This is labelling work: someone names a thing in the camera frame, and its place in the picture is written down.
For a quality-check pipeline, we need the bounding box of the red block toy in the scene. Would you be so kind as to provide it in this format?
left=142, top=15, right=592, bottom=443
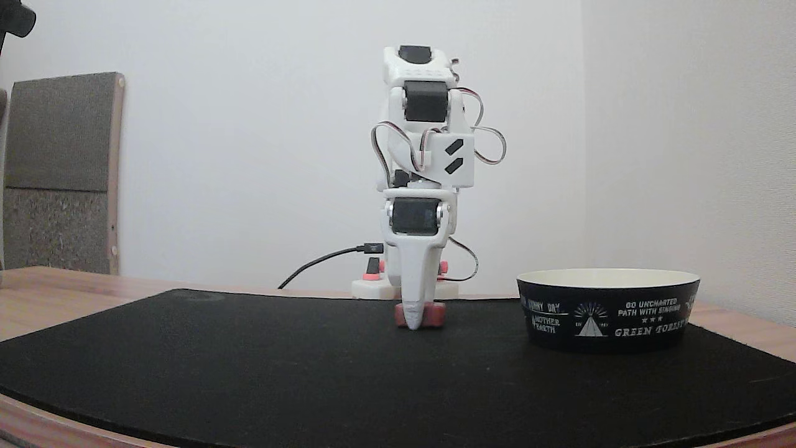
left=394, top=301, right=447, bottom=329

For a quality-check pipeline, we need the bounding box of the black printed bowl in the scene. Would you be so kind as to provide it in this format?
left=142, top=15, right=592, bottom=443
left=517, top=268, right=701, bottom=354

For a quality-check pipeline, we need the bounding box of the black felt mat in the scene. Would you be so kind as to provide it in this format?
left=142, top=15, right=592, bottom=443
left=0, top=288, right=796, bottom=448

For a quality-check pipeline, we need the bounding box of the grey upholstered chair back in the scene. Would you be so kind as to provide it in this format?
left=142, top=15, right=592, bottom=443
left=3, top=72, right=126, bottom=276

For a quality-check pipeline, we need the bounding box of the dark rounded object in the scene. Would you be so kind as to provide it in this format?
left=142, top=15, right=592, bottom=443
left=0, top=0, right=37, bottom=55

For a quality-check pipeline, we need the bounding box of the red black base wire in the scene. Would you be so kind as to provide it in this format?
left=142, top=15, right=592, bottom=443
left=448, top=236, right=479, bottom=282

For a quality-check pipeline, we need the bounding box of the red white servo wire loop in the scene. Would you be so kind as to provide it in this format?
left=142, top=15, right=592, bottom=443
left=451, top=86, right=507, bottom=166
left=371, top=121, right=443, bottom=187

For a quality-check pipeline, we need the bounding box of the black usb cable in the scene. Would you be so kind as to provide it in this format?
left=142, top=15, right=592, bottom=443
left=278, top=243, right=385, bottom=290

